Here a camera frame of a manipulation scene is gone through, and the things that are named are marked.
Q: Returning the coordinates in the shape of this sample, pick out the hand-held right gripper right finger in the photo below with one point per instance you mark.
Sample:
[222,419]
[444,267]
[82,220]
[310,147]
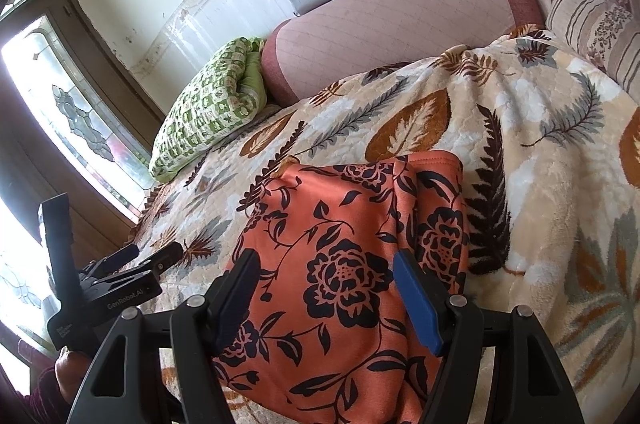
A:
[417,304]

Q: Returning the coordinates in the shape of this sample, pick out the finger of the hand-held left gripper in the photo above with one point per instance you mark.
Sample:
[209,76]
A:
[162,256]
[122,255]

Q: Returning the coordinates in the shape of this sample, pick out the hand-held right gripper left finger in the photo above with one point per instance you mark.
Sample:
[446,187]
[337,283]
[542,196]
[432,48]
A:
[235,299]

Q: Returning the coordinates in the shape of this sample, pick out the orange black floral garment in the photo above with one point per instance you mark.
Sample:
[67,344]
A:
[340,284]

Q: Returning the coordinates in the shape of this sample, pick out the person's left forearm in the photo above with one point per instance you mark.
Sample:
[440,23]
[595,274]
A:
[47,396]

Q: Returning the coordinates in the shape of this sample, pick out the person's left hand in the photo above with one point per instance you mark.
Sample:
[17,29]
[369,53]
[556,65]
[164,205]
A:
[72,374]

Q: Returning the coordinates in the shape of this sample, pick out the green checked pillow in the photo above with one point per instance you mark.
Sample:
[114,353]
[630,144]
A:
[210,108]

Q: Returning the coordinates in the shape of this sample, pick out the patterned glass window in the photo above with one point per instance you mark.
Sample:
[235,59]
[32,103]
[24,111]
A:
[65,93]

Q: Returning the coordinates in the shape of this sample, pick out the cream leaf print blanket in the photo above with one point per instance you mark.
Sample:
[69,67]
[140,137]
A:
[525,143]

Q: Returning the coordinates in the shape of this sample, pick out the pink bolster cushion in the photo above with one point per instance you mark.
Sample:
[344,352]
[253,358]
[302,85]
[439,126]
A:
[390,28]

